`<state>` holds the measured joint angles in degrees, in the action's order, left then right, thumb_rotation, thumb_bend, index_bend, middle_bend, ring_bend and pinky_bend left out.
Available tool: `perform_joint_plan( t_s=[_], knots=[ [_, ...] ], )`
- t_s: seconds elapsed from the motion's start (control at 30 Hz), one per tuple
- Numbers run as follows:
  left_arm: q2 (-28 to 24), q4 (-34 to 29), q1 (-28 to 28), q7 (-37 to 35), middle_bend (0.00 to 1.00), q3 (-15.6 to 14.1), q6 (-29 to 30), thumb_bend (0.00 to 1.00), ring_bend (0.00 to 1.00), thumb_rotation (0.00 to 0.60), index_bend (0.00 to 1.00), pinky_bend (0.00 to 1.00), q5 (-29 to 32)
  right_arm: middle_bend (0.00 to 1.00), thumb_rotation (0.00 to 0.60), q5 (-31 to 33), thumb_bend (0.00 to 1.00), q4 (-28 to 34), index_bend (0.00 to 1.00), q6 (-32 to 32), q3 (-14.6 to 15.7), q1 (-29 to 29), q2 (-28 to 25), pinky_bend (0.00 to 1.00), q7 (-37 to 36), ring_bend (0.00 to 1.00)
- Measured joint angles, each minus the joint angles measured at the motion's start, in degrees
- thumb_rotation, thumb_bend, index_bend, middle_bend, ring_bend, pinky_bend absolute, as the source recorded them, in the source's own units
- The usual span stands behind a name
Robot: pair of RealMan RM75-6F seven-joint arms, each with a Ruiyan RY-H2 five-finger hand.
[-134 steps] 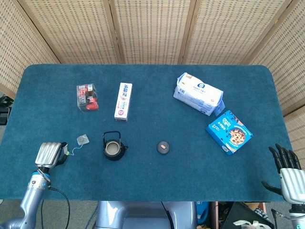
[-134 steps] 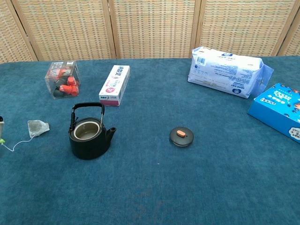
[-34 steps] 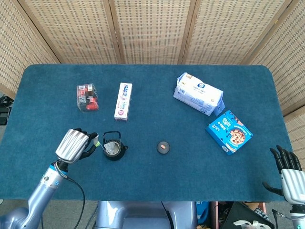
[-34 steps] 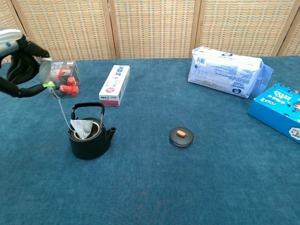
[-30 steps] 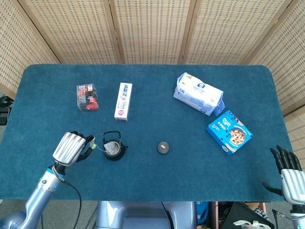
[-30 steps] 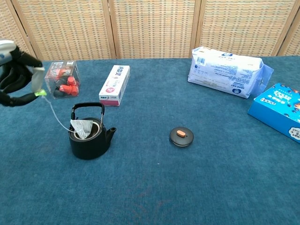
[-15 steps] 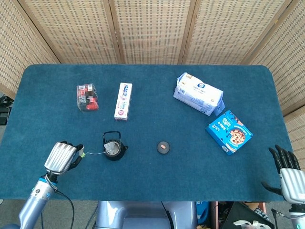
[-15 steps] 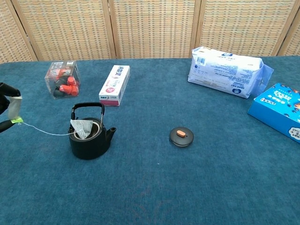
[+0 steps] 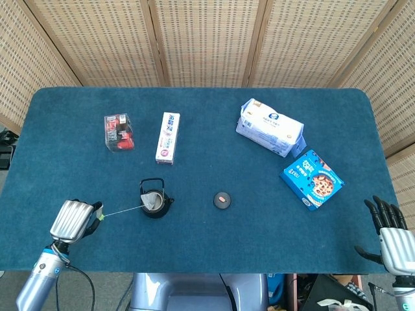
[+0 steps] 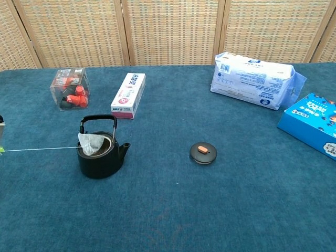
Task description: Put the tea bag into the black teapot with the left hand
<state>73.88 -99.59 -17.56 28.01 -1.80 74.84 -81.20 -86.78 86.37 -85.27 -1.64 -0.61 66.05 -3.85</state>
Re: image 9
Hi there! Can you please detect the tea bag with string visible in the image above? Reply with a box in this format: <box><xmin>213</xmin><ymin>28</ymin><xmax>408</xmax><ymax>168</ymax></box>
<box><xmin>98</xmin><ymin>192</ymin><xmax>158</xmax><ymax>221</ymax></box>

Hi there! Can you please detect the white blue tissue pack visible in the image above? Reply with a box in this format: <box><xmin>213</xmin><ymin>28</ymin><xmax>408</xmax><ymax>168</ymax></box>
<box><xmin>235</xmin><ymin>98</ymin><xmax>307</xmax><ymax>159</ymax></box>

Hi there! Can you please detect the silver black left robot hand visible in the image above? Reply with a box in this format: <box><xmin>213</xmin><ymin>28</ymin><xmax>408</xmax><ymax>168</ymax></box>
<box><xmin>49</xmin><ymin>199</ymin><xmax>104</xmax><ymax>244</ymax></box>

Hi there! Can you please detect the blue felt table cover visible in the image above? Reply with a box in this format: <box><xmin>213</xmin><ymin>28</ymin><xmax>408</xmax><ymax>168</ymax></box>
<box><xmin>0</xmin><ymin>86</ymin><xmax>399</xmax><ymax>275</ymax></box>

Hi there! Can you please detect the blue cookie box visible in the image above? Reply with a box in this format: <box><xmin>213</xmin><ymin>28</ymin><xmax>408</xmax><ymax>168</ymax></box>
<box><xmin>279</xmin><ymin>149</ymin><xmax>346</xmax><ymax>212</ymax></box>

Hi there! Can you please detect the blue-grey robot torso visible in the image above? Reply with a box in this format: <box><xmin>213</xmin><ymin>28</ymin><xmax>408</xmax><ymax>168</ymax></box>
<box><xmin>129</xmin><ymin>273</ymin><xmax>270</xmax><ymax>311</ymax></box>

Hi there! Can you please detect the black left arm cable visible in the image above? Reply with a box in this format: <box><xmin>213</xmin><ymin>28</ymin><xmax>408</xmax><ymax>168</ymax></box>
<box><xmin>66</xmin><ymin>264</ymin><xmax>96</xmax><ymax>311</ymax></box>

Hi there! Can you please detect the black cloth with white ribbon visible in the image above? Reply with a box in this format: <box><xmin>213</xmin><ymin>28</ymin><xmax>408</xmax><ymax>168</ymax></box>
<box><xmin>304</xmin><ymin>274</ymin><xmax>374</xmax><ymax>311</ymax></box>

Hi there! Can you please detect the white pink toothpaste box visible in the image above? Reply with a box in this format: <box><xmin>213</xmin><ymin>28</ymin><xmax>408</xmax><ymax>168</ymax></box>
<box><xmin>155</xmin><ymin>111</ymin><xmax>181</xmax><ymax>165</ymax></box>

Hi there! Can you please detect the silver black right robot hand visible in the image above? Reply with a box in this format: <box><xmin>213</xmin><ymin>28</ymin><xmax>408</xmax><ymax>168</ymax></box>
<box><xmin>354</xmin><ymin>194</ymin><xmax>415</xmax><ymax>277</ymax></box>

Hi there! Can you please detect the blue packet on floor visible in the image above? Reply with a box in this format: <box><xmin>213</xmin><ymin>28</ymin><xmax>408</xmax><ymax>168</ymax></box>
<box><xmin>267</xmin><ymin>273</ymin><xmax>287</xmax><ymax>306</ymax></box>

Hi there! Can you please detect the black equipment on floor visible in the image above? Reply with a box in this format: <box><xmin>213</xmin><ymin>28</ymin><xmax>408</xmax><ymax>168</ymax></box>
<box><xmin>0</xmin><ymin>128</ymin><xmax>17</xmax><ymax>170</ymax></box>

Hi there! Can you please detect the black teapot with handle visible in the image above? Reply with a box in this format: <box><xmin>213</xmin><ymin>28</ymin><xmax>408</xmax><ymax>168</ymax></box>
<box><xmin>139</xmin><ymin>177</ymin><xmax>175</xmax><ymax>219</ymax></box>

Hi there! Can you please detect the black lid with orange knob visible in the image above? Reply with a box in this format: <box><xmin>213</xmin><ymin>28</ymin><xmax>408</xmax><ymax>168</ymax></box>
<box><xmin>213</xmin><ymin>191</ymin><xmax>232</xmax><ymax>210</ymax></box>

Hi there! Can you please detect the clear box of red capsules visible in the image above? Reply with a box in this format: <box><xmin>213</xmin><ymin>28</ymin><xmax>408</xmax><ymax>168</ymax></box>
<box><xmin>104</xmin><ymin>113</ymin><xmax>136</xmax><ymax>153</ymax></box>

